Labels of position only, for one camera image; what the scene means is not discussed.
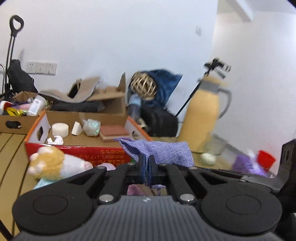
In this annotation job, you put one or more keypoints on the clear glass cup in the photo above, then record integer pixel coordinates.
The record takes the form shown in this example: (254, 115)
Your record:
(213, 148)

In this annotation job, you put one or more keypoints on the clear plastic bag bundle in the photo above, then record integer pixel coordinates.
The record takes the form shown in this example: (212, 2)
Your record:
(91, 127)

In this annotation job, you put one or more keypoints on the white triangular sponge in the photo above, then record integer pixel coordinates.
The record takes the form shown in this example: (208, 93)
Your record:
(77, 129)

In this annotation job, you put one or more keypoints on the brown cardboard tray box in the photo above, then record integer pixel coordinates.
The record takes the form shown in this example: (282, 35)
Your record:
(14, 117)

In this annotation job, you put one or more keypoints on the black bag on trolley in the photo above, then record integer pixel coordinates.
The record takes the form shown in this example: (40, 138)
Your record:
(19, 79)

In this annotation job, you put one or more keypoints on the purple tissue pack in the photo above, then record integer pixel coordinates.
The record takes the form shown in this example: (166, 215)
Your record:
(248, 164)

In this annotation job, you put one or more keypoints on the yellow thermos jug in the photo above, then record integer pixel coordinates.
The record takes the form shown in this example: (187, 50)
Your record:
(200, 119)

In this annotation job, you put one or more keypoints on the blue water bottle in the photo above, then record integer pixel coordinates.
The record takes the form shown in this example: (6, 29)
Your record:
(134, 107)

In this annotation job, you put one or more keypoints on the blue fabric bag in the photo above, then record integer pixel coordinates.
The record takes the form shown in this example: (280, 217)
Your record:
(166, 83)

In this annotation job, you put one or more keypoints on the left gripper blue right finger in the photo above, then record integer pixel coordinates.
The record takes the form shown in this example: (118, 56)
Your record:
(151, 170)

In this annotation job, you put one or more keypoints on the red cardboard fruit box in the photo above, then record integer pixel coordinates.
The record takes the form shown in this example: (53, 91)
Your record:
(92, 149)

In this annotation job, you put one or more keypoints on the beige fleece mat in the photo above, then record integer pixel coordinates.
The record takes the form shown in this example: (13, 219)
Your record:
(81, 90)

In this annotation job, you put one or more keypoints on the orange white plush toy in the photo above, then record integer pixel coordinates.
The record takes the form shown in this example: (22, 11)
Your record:
(52, 164)

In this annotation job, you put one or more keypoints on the white crumpled tissue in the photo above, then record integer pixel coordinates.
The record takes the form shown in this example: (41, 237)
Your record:
(55, 140)

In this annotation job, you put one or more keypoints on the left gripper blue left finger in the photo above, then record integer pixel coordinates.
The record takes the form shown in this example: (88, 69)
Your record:
(142, 167)

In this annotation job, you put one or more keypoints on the wall power outlet strip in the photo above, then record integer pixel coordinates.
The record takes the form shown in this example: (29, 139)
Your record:
(41, 68)

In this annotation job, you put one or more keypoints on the brown sponge block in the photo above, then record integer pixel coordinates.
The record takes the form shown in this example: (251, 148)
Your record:
(110, 133)

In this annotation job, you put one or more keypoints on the woven rattan ball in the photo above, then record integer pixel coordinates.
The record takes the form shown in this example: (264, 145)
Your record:
(143, 85)

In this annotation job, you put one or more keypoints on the purple knit cloth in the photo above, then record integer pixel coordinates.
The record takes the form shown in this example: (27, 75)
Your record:
(170, 154)

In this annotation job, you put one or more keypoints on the pink satin cloth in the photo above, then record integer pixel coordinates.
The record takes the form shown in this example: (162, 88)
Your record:
(140, 190)

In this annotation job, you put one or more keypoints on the white pill bottle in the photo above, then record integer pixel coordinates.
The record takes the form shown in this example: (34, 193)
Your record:
(37, 106)

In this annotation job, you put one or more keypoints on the white round sponge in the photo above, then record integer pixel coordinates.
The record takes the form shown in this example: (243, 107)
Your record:
(60, 129)

